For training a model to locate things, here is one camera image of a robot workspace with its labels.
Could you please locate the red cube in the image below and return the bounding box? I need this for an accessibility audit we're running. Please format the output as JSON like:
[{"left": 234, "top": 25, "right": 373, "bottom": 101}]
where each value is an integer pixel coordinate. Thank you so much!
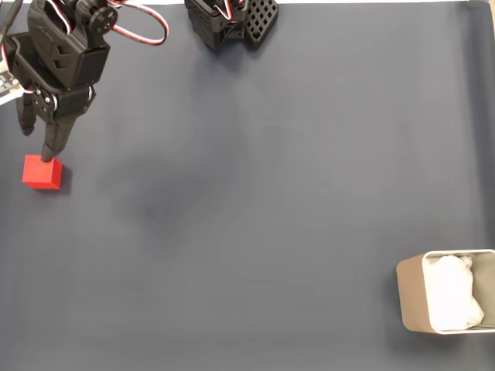
[{"left": 21, "top": 154, "right": 63, "bottom": 191}]

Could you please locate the beige metal box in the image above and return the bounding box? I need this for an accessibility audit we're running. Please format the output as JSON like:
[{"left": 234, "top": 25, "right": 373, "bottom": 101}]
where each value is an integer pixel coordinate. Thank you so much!
[{"left": 395, "top": 249, "right": 495, "bottom": 335}]

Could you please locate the dark blue table mat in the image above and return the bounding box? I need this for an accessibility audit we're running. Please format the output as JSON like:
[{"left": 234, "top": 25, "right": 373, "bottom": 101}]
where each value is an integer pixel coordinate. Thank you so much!
[{"left": 0, "top": 2, "right": 495, "bottom": 371}]

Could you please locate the white crumpled tissue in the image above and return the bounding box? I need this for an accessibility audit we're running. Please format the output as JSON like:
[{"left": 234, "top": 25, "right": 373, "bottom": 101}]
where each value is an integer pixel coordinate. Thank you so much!
[{"left": 425, "top": 254, "right": 485, "bottom": 332}]

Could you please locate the white camera board with mount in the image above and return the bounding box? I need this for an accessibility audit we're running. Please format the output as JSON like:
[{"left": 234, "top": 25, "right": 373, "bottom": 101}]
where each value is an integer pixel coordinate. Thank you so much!
[{"left": 0, "top": 67, "right": 22, "bottom": 107}]

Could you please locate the red white servo cable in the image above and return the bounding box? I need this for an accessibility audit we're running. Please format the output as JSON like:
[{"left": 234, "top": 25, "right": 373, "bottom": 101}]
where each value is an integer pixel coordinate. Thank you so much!
[
  {"left": 103, "top": 0, "right": 170, "bottom": 48},
  {"left": 52, "top": 0, "right": 77, "bottom": 38},
  {"left": 214, "top": 0, "right": 249, "bottom": 21}
]

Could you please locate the black camera cable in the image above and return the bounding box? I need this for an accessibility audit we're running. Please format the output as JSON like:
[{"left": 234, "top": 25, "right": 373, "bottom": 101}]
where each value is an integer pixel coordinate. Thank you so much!
[{"left": 0, "top": 0, "right": 25, "bottom": 69}]

